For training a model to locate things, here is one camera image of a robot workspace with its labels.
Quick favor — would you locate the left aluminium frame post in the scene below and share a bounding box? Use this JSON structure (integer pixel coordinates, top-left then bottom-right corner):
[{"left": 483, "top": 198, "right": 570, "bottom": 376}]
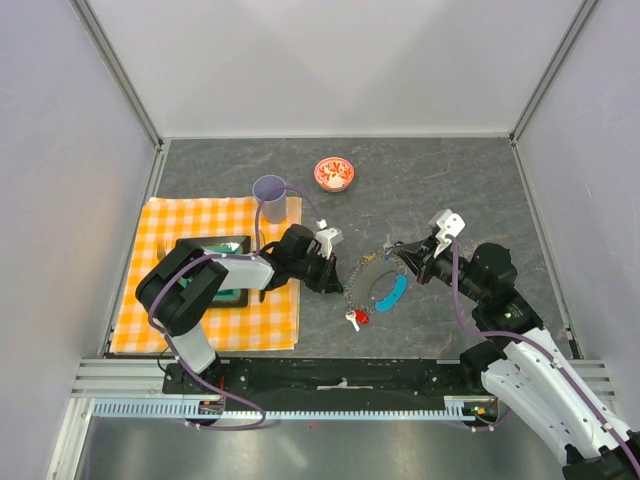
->
[{"left": 69, "top": 0, "right": 164, "bottom": 150}]

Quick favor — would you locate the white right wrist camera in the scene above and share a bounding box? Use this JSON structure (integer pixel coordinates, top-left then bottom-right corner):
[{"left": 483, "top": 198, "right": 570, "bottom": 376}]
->
[{"left": 429, "top": 209, "right": 465, "bottom": 258}]

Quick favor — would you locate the aluminium corner frame post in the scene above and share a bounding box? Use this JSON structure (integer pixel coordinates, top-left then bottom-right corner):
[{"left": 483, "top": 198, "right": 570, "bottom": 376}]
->
[{"left": 509, "top": 0, "right": 600, "bottom": 147}]

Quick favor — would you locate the grey cable duct rail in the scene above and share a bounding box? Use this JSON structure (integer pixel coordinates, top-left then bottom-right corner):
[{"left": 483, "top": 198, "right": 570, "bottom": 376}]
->
[{"left": 92, "top": 397, "right": 476, "bottom": 422}]

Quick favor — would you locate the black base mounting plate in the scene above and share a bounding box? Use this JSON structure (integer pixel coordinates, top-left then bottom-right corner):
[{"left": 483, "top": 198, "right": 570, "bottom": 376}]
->
[{"left": 162, "top": 349, "right": 496, "bottom": 401}]

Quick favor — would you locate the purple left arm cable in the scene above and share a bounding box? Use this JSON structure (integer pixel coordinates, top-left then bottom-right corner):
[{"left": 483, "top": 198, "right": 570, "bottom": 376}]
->
[{"left": 147, "top": 185, "right": 329, "bottom": 431}]

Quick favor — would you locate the silver fork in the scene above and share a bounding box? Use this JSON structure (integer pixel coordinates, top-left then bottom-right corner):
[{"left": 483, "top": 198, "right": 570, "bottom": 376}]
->
[{"left": 156, "top": 239, "right": 167, "bottom": 261}]

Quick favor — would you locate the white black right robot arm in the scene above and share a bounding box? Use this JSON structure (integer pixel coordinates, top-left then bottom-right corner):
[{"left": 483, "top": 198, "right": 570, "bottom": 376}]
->
[{"left": 398, "top": 236, "right": 639, "bottom": 479}]

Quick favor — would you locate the black teal square plate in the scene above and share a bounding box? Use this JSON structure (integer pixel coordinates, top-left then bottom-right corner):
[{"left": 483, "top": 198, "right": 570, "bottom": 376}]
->
[{"left": 175, "top": 235, "right": 251, "bottom": 309}]

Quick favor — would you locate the metal chain keyring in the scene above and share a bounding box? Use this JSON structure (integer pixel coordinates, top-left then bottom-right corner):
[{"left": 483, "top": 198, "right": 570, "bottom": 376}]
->
[{"left": 344, "top": 250, "right": 408, "bottom": 314}]

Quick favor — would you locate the orange checkered cloth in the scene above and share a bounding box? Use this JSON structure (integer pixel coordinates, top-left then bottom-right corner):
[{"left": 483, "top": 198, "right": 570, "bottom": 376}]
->
[{"left": 109, "top": 197, "right": 300, "bottom": 354}]

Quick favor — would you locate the red patterned ceramic bowl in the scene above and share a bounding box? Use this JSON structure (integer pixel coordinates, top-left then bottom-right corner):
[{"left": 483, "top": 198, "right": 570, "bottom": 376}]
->
[{"left": 313, "top": 157, "right": 355, "bottom": 193}]

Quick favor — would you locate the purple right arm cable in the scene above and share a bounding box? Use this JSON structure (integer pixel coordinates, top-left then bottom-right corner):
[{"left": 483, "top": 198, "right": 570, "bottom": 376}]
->
[{"left": 447, "top": 234, "right": 640, "bottom": 466}]

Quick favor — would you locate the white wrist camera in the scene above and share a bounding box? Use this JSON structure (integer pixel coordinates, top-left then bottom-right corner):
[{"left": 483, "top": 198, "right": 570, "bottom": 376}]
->
[
  {"left": 315, "top": 219, "right": 344, "bottom": 259},
  {"left": 429, "top": 209, "right": 465, "bottom": 258}
]

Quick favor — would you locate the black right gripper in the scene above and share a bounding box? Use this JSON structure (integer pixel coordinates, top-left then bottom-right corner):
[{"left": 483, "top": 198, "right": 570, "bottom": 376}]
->
[{"left": 392, "top": 232, "right": 487, "bottom": 303}]

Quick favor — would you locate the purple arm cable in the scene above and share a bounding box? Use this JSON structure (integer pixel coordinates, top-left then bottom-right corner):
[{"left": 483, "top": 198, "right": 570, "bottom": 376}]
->
[
  {"left": 147, "top": 185, "right": 329, "bottom": 431},
  {"left": 447, "top": 234, "right": 640, "bottom": 466}
]

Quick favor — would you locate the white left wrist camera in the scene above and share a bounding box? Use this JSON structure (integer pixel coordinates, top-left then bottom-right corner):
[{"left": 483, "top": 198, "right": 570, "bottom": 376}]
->
[{"left": 315, "top": 219, "right": 344, "bottom": 259}]

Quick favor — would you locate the blue keyring handle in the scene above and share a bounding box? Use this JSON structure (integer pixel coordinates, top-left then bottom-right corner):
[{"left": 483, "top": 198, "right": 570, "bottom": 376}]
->
[{"left": 374, "top": 274, "right": 408, "bottom": 312}]

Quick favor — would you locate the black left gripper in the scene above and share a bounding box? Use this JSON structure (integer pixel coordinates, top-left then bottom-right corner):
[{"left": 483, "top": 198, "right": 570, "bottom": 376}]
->
[{"left": 290, "top": 248, "right": 343, "bottom": 295}]

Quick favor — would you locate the lilac plastic cup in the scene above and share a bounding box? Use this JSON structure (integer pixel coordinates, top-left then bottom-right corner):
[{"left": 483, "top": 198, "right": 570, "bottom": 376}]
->
[{"left": 252, "top": 175, "right": 286, "bottom": 224}]

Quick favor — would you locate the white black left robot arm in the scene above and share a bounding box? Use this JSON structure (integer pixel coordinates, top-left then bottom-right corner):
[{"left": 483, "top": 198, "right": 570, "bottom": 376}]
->
[{"left": 135, "top": 224, "right": 408, "bottom": 393}]

